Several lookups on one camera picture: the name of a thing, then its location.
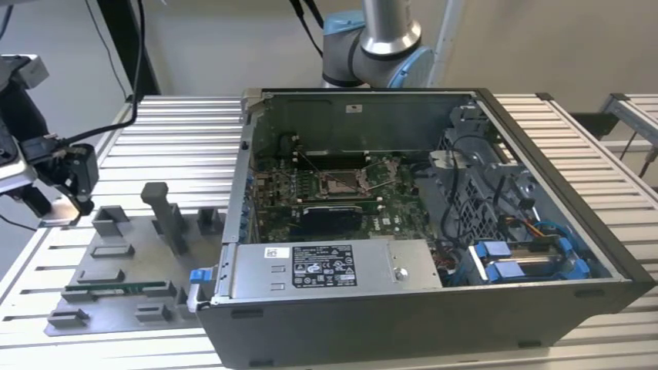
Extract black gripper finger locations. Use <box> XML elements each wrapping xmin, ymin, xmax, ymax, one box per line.
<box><xmin>58</xmin><ymin>143</ymin><xmax>100</xmax><ymax>217</ymax></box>
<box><xmin>20</xmin><ymin>183</ymin><xmax>54</xmax><ymax>217</ymax></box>

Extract silver square CPU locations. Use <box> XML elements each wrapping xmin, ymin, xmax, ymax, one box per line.
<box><xmin>42</xmin><ymin>200</ymin><xmax>78</xmax><ymax>224</ymax></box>

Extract black RAM slot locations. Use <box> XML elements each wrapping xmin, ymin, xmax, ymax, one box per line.
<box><xmin>292</xmin><ymin>148</ymin><xmax>372</xmax><ymax>161</ymax></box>
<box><xmin>295</xmin><ymin>195</ymin><xmax>383</xmax><ymax>204</ymax></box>

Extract CPU socket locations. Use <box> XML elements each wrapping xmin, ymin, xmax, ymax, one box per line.
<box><xmin>317</xmin><ymin>169</ymin><xmax>371</xmax><ymax>200</ymax></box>

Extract grey parts rack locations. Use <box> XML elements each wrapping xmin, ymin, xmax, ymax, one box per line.
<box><xmin>44</xmin><ymin>180</ymin><xmax>226</xmax><ymax>338</ymax></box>

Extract green RAM stick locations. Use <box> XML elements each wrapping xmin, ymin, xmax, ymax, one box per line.
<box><xmin>64</xmin><ymin>281</ymin><xmax>168</xmax><ymax>294</ymax></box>

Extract black graphics card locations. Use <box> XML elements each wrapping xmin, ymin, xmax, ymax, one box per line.
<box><xmin>299</xmin><ymin>203</ymin><xmax>364</xmax><ymax>232</ymax></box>

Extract silver power supply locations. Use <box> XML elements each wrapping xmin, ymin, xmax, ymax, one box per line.
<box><xmin>212</xmin><ymin>238</ymin><xmax>444</xmax><ymax>301</ymax></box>

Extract metal locking lever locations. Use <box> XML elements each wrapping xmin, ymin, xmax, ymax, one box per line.
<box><xmin>367</xmin><ymin>173</ymin><xmax>411</xmax><ymax>192</ymax></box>

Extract green motherboard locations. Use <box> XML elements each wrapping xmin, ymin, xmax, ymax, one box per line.
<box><xmin>248</xmin><ymin>153</ymin><xmax>437</xmax><ymax>247</ymax></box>

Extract black PC case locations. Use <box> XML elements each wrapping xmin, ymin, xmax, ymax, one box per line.
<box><xmin>194</xmin><ymin>86</ymin><xmax>658</xmax><ymax>370</ymax></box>

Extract grey metal disk bay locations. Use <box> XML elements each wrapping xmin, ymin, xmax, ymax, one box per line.
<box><xmin>415</xmin><ymin>103</ymin><xmax>545</xmax><ymax>247</ymax></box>

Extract blue disk carrier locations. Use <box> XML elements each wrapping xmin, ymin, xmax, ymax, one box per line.
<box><xmin>485</xmin><ymin>256</ymin><xmax>592</xmax><ymax>285</ymax></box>
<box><xmin>472</xmin><ymin>234</ymin><xmax>575</xmax><ymax>260</ymax></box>

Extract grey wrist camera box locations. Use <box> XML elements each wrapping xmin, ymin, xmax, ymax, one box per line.
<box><xmin>0</xmin><ymin>53</ymin><xmax>50</xmax><ymax>92</ymax></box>

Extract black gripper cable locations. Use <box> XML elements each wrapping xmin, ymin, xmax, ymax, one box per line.
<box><xmin>50</xmin><ymin>0</ymin><xmax>148</xmax><ymax>150</ymax></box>

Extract thin black wall cable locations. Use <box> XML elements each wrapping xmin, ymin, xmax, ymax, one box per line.
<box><xmin>81</xmin><ymin>0</ymin><xmax>129</xmax><ymax>101</ymax></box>

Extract black vertical post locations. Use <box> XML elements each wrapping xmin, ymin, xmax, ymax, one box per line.
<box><xmin>96</xmin><ymin>0</ymin><xmax>161</xmax><ymax>97</ymax></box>

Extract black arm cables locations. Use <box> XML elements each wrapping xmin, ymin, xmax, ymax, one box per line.
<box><xmin>287</xmin><ymin>0</ymin><xmax>328</xmax><ymax>59</ymax></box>

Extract black wire in case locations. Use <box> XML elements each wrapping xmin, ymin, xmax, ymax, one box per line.
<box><xmin>444</xmin><ymin>134</ymin><xmax>515</xmax><ymax>240</ymax></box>

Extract orange and yellow wires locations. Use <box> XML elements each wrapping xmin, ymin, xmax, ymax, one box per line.
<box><xmin>500</xmin><ymin>217</ymin><xmax>545</xmax><ymax>241</ymax></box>

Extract blue wire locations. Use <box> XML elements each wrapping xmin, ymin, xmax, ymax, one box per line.
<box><xmin>531</xmin><ymin>219</ymin><xmax>565</xmax><ymax>237</ymax></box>

